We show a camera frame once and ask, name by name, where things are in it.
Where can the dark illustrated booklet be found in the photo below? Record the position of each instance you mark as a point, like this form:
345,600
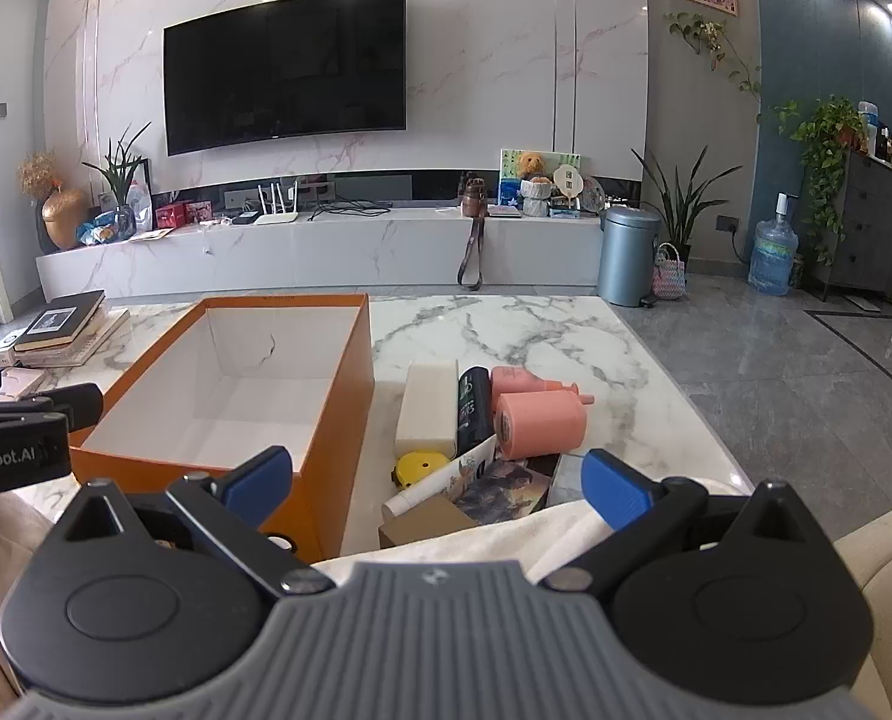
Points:
502,491

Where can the blue water jug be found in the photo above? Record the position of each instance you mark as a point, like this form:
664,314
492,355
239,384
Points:
772,251

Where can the small brown cardboard box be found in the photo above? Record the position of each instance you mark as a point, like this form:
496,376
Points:
423,525

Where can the gold vase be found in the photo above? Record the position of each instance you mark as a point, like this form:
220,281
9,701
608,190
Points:
63,217

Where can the trailing pothos plant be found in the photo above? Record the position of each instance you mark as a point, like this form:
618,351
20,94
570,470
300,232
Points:
828,157

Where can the black wall television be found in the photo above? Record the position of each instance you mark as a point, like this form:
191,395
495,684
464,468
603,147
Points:
284,67

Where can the white router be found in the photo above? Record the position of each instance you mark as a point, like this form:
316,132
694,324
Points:
275,219

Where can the dried flower bunch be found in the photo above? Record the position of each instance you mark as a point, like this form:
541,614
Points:
37,174

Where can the pink plastic bottle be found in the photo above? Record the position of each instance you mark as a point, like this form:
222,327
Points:
521,381

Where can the white knitted pot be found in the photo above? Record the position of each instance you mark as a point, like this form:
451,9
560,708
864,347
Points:
537,199

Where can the dark grey cabinet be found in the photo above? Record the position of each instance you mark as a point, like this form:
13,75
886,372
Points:
877,225

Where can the long-leaf potted plant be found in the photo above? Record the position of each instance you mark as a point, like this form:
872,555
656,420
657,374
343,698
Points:
678,202

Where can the yellow tape measure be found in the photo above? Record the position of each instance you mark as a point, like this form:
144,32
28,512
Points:
418,467

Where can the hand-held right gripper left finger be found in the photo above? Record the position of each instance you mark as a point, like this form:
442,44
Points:
254,481

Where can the orange cardboard box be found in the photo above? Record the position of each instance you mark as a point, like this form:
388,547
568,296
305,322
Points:
333,465

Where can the cream book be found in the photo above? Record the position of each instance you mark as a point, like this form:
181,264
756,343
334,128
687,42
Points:
101,337

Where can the pink woven bag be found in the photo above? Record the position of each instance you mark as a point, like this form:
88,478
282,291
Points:
669,276

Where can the pink notebook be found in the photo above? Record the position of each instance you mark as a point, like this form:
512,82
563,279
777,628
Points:
22,384

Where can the beige clothing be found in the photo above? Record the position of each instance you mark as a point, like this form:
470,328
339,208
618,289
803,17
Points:
528,540

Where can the round white fan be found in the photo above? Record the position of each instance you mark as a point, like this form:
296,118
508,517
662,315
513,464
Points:
567,178

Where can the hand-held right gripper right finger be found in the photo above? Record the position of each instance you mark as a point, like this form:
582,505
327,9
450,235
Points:
614,487

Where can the red gift box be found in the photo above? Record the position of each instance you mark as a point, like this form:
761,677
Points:
170,216

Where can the black book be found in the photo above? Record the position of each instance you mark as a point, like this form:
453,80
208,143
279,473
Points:
59,319

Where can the decorative plate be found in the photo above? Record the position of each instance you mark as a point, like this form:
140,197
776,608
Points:
594,193

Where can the black packet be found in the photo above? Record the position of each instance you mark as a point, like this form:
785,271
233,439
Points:
474,409

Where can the pink gift box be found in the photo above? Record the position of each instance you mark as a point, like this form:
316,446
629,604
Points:
200,212

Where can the aloe plant in glass vase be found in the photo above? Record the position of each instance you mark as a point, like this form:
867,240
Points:
119,172

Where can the green canvas painting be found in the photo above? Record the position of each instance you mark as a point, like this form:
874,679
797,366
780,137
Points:
509,184

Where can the clear plastic bottle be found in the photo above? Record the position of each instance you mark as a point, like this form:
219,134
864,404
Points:
140,206

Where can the white bottle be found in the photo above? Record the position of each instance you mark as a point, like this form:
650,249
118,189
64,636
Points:
868,127

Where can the brown plush toy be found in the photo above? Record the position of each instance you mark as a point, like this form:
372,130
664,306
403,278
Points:
530,163

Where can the wall socket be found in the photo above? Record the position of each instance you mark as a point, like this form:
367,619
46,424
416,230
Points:
728,223

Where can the cream rectangular box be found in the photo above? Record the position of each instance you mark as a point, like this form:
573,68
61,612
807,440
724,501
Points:
427,405

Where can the white tube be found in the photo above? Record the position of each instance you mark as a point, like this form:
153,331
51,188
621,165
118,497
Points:
446,476

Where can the colourful snack bags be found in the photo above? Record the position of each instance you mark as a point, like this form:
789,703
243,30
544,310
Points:
99,229

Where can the hanging vine plant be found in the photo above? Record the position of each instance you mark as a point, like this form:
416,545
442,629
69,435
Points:
704,34

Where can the pink cups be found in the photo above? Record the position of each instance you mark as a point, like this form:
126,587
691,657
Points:
539,427

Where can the blue-grey trash can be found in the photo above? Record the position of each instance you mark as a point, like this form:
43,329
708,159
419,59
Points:
627,259

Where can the small white box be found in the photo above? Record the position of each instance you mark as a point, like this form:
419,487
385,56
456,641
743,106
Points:
5,349

